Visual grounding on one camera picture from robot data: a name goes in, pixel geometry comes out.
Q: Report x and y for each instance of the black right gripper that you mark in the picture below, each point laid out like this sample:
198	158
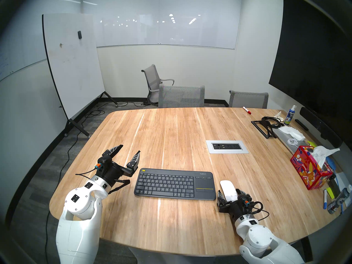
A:
240	207

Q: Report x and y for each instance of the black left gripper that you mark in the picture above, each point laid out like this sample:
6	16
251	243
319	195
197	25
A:
108	170

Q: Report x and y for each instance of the white computer mouse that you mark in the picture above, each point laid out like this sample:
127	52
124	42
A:
228	189

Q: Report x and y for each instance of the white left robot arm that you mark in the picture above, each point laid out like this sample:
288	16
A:
77	233

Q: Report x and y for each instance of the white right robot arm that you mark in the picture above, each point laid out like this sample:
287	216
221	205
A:
261	241

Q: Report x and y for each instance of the silver table power outlet box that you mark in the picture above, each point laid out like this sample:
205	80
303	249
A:
227	146

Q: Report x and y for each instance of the black laptop stand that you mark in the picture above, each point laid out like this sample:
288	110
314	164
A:
261	129

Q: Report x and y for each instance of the silver closed laptop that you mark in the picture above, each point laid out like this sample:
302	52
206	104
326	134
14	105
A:
283	139

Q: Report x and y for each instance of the colourful floral tissue box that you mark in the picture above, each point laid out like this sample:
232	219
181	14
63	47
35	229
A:
306	167

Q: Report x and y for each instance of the grey mesh chair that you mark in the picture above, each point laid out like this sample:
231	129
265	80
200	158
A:
181	96
249	99

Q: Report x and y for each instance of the grey office chair with armrests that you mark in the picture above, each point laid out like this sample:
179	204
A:
150	76

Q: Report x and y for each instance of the red whiteboard marker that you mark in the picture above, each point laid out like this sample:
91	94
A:
246	110

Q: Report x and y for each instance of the white power adapter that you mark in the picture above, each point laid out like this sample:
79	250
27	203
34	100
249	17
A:
293	132

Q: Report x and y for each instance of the black table leg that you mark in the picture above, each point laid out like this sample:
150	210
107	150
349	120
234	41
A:
306	248

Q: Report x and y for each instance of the blue whiteboard marker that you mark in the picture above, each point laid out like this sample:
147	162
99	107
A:
325	198

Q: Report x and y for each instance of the crumpled white tissue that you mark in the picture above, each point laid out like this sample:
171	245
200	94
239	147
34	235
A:
279	115

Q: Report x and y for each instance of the small yellow sticky note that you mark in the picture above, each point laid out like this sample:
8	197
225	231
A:
311	143

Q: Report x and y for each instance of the grey mesh chair right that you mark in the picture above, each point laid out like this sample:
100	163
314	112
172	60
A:
249	99

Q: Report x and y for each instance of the whiteboard cleaner spray bottle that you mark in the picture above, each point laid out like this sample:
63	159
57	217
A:
289	117

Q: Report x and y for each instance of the mobile whiteboard on black stand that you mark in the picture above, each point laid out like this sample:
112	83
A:
74	71

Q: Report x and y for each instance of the yellow sticky note pad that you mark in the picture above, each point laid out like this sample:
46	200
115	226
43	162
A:
331	193

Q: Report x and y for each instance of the white tissue sheet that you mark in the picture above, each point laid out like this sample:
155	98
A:
323	154

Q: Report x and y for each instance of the blue plastic object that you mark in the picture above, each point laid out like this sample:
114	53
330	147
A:
332	164

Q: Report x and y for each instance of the grey black handheld device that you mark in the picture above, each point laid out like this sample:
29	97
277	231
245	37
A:
338	201

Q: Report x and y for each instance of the white paper sheet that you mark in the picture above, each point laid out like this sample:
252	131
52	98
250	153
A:
343	182

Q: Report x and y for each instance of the black video conference bar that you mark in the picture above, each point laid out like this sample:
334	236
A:
321	126

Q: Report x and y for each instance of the large glass wall whiteboard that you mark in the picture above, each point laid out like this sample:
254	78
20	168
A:
170	29

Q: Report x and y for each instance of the side glass wall board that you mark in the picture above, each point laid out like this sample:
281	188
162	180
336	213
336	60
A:
19	40

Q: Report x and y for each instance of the large black wall screen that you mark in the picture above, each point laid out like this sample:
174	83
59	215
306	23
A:
313	57

